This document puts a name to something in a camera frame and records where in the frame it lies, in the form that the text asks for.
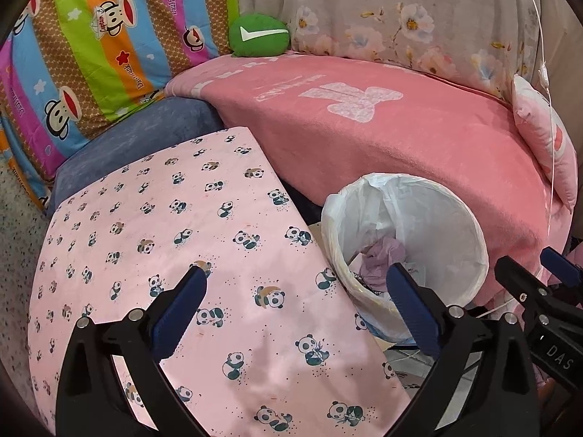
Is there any pink blanket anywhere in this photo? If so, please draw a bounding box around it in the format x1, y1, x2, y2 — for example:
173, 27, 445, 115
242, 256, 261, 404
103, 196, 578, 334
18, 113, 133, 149
165, 53, 572, 272

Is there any grey floral sheet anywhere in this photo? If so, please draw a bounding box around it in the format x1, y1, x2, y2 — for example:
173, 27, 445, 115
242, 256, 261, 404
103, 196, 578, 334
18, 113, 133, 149
239, 0, 540, 100

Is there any beige curtain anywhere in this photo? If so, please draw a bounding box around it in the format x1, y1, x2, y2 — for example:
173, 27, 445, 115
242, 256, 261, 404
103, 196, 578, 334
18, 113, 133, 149
528, 0, 583, 183

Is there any colourful striped monkey pillow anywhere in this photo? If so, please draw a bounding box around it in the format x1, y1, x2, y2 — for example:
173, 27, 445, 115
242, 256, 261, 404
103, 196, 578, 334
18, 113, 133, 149
1, 0, 239, 208

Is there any green round pillow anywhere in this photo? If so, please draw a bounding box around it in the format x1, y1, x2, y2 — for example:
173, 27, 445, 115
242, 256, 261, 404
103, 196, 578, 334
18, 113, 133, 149
228, 13, 290, 57

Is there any purple cloth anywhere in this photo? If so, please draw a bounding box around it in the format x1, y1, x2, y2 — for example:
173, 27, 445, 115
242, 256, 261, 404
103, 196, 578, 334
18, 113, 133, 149
359, 236, 406, 292

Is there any small pink pillow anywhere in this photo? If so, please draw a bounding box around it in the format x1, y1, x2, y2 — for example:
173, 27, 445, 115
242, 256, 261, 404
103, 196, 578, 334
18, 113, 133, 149
512, 74, 578, 212

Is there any white lined trash bin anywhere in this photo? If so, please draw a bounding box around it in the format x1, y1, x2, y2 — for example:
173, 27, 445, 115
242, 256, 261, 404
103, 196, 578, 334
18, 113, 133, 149
321, 173, 489, 343

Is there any pink panda print sheet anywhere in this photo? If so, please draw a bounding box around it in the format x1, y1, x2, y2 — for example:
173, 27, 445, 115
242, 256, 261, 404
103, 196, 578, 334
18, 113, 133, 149
28, 128, 409, 436

